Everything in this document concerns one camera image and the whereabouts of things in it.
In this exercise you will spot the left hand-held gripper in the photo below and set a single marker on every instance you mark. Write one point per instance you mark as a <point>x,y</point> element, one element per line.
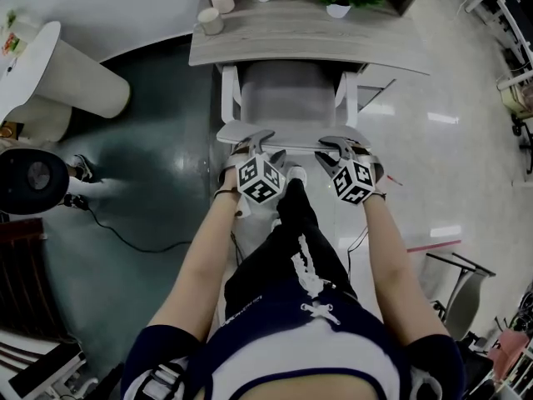
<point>260,179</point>

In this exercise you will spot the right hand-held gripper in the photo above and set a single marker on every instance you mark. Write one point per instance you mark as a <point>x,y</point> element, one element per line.
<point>354,181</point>

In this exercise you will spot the grey white office chair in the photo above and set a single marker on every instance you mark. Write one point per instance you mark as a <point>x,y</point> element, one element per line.
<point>287,94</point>

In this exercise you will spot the person's left forearm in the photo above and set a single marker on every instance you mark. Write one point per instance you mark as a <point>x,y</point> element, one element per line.
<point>200,261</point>

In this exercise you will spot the person's right forearm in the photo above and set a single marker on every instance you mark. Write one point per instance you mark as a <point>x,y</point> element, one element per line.
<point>395,265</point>

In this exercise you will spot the grey wooden desk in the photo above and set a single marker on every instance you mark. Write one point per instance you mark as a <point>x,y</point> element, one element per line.
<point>291,36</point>

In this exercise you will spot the black wheeled office chair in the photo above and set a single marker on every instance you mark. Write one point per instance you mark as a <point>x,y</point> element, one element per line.
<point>524,129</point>

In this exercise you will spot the person's white shoe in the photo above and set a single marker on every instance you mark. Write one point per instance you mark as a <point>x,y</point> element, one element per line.
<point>296,174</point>

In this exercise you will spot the person's black trousers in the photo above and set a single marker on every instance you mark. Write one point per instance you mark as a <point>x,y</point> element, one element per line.
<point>291,240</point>

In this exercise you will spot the red floor tape strip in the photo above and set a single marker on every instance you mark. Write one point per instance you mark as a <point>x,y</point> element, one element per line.
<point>435,245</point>

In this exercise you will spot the beige cylindrical cup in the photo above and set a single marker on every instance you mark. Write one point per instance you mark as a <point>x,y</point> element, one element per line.
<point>210,21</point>
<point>221,0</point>

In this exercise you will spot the person's navy white shirt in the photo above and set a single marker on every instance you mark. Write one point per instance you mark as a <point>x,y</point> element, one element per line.
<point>291,348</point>

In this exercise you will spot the black round stool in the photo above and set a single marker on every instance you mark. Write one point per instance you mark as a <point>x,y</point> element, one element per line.
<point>29,181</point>

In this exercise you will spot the pink cloth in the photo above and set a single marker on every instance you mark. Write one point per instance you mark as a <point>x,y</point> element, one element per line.
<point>510,348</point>

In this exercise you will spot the dark wooden cabinet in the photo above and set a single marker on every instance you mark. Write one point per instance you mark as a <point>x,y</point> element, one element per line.
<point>29,281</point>

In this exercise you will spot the red green packet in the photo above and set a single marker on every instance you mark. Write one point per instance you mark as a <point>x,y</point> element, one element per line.
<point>12,42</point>

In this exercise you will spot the white black flat device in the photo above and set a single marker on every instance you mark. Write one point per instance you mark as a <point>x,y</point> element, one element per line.
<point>37,369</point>

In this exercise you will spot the grey chair with black frame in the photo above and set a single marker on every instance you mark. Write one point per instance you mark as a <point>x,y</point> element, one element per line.
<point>466,294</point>

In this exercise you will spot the white round pedestal table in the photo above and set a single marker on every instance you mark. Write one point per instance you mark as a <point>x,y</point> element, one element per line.
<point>83,81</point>

